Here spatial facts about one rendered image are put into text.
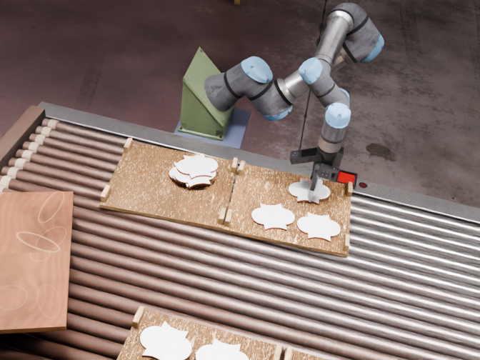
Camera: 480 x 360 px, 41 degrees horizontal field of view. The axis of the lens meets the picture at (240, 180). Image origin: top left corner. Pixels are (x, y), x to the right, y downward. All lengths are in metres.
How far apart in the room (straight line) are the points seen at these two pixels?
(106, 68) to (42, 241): 2.82
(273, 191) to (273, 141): 1.81
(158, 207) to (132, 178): 0.17
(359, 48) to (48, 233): 1.26
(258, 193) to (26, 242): 0.80
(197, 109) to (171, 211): 0.52
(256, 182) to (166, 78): 2.33
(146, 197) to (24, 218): 0.42
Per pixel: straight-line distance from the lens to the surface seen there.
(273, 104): 2.47
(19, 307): 1.75
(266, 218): 2.12
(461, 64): 5.47
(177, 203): 2.14
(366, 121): 4.43
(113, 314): 1.86
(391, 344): 1.94
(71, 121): 2.53
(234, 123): 2.64
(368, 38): 2.40
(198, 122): 2.51
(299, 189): 2.25
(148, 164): 2.29
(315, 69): 2.05
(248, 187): 2.24
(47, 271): 1.81
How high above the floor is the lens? 2.40
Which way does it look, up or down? 40 degrees down
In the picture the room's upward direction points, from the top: 9 degrees clockwise
